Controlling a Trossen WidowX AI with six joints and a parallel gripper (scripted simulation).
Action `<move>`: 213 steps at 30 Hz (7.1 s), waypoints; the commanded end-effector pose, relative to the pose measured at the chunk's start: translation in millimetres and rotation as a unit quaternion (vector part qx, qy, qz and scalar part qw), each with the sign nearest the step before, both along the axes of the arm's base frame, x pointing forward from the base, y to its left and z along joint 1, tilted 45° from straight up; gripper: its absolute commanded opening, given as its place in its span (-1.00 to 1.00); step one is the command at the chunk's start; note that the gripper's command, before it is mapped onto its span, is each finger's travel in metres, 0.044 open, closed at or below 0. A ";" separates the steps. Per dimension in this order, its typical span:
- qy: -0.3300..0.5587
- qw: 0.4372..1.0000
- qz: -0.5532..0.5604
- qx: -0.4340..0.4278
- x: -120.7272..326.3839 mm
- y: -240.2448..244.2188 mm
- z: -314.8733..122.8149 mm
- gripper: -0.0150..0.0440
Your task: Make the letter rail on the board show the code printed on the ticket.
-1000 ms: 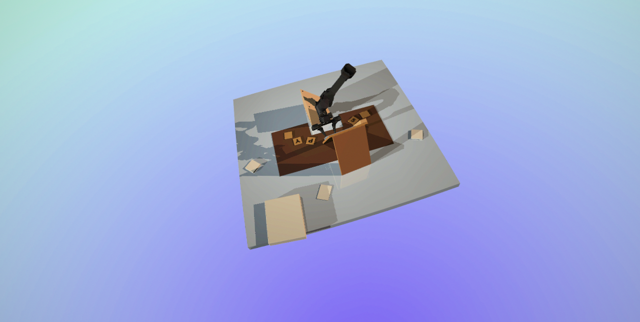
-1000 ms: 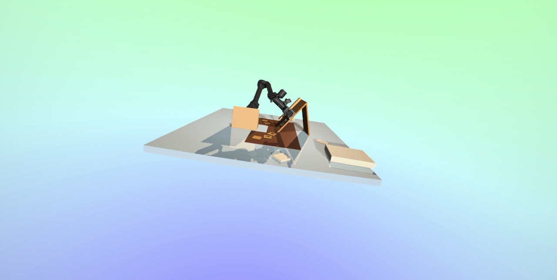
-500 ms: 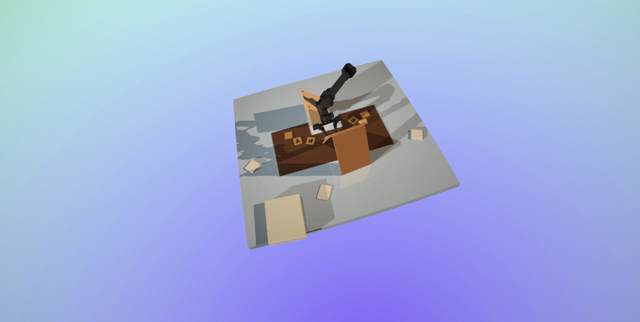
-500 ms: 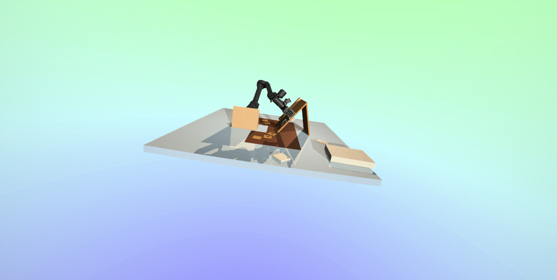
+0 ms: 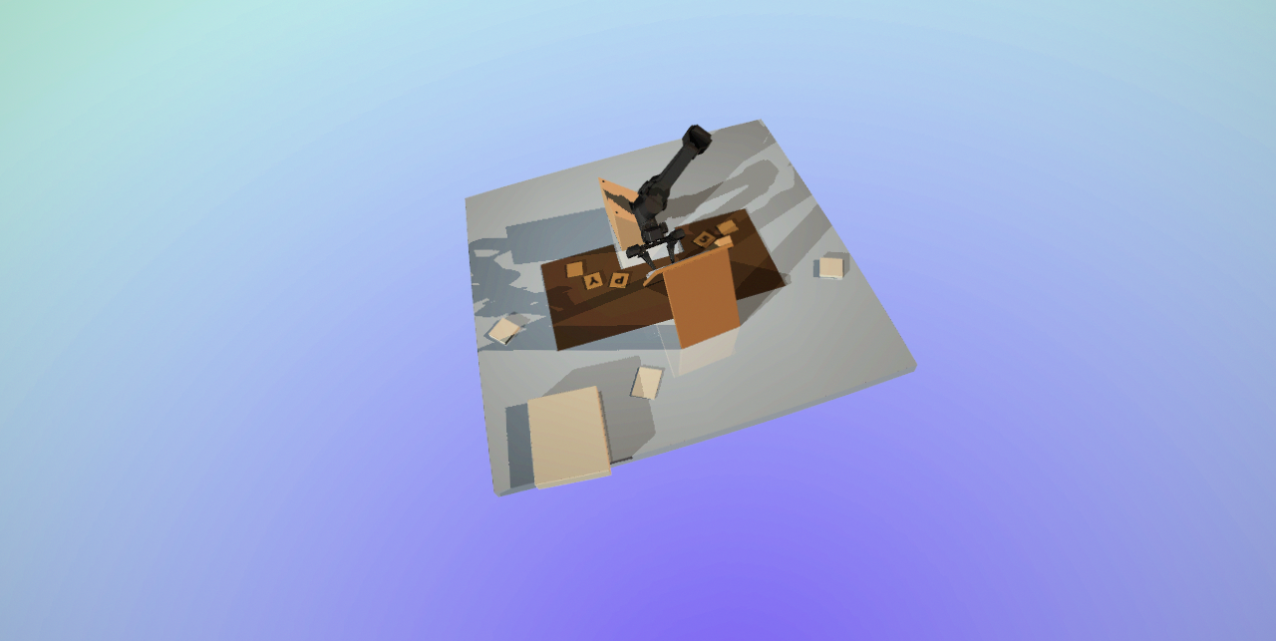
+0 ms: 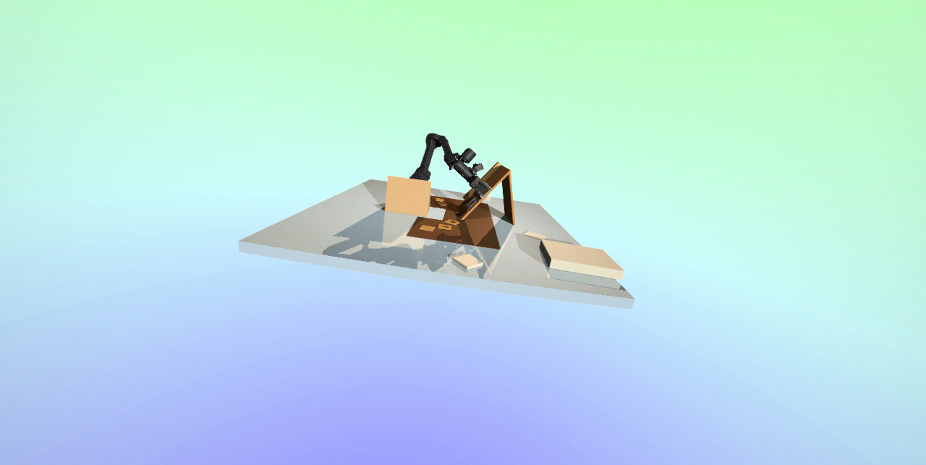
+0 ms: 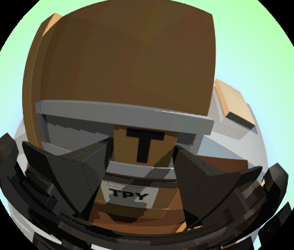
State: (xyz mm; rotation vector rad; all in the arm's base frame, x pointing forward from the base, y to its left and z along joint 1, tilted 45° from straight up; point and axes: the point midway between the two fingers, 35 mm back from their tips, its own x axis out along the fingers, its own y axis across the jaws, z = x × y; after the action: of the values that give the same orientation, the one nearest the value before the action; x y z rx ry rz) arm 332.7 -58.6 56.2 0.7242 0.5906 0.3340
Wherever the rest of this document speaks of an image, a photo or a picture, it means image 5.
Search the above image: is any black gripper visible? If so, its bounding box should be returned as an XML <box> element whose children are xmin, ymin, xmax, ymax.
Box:
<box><xmin>627</xmin><ymin>220</ymin><xmax>686</xmax><ymax>269</ymax></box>

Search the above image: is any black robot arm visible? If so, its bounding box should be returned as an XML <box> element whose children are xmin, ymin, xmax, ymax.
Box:
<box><xmin>629</xmin><ymin>125</ymin><xmax>712</xmax><ymax>243</ymax></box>

